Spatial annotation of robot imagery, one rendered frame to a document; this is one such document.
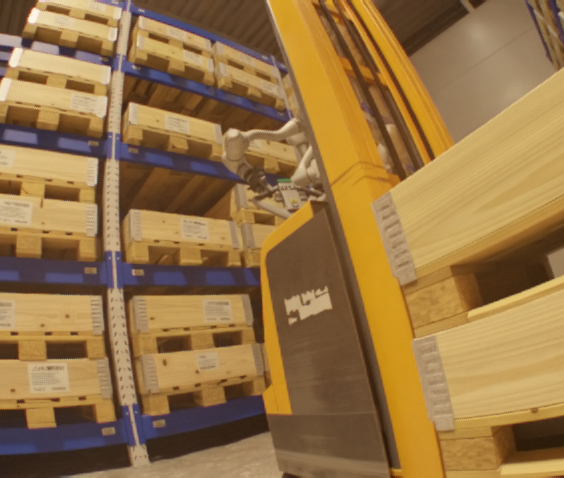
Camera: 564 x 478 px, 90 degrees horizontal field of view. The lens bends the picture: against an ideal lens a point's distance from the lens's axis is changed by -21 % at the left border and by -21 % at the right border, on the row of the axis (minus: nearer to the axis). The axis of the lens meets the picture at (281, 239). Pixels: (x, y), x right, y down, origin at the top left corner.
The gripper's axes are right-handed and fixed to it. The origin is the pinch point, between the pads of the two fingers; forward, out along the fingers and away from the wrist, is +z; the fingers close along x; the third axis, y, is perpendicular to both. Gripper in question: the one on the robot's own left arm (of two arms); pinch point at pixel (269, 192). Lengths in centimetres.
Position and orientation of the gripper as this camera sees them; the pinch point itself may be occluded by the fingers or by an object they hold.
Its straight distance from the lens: 195.9
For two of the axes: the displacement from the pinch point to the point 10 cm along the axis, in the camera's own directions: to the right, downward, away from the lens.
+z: 7.0, 6.3, -3.4
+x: 2.0, -6.2, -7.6
